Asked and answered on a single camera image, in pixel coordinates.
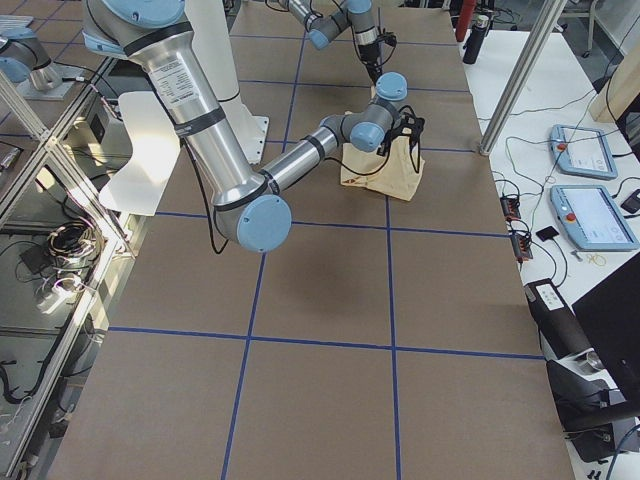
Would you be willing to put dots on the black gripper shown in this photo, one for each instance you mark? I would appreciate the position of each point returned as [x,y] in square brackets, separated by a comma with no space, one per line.
[396,127]
[369,53]

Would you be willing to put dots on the cream long-sleeve printed shirt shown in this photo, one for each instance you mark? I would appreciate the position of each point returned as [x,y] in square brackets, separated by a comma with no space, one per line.
[397,174]

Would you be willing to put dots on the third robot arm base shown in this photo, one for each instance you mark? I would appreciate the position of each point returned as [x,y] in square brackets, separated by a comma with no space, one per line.
[26,63]

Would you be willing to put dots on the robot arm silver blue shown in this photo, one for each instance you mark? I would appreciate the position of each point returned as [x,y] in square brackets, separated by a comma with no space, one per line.
[179,44]
[354,15]

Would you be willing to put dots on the black lidded bottle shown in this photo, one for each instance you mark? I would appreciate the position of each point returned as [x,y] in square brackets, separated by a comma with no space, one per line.
[475,40]

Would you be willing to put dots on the red cylinder object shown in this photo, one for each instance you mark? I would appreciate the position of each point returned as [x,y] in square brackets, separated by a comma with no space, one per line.
[466,13]

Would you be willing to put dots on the orange terminal block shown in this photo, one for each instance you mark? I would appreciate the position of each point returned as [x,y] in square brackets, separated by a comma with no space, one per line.
[521,244]
[510,207]

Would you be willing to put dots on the small black square pad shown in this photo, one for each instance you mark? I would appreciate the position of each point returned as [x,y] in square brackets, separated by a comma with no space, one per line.
[547,234]

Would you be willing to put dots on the upper blue teach pendant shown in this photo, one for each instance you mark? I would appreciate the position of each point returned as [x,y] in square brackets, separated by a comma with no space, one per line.
[582,151]

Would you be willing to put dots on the blue teach pendant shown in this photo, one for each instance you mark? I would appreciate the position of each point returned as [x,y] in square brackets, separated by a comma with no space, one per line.
[582,151]
[591,219]

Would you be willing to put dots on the lower blue teach pendant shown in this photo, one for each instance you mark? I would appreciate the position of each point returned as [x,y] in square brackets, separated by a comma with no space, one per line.
[591,219]

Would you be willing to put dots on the white curved plastic sheet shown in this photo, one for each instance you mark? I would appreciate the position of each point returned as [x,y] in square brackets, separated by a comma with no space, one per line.
[139,185]

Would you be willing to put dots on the black computer mouse right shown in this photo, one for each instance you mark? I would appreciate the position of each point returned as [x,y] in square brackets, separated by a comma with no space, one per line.
[632,203]

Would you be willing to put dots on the black tube with label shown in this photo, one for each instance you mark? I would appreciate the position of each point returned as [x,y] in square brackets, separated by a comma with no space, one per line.
[560,332]

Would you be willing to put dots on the black desk device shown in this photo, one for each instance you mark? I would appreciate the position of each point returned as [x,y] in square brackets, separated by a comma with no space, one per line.
[597,405]

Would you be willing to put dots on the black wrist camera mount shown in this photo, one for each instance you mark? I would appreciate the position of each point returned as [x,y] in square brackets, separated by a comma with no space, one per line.
[411,125]

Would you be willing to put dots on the aluminium frame post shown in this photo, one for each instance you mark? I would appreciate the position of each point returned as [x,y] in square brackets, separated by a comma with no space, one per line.
[535,43]

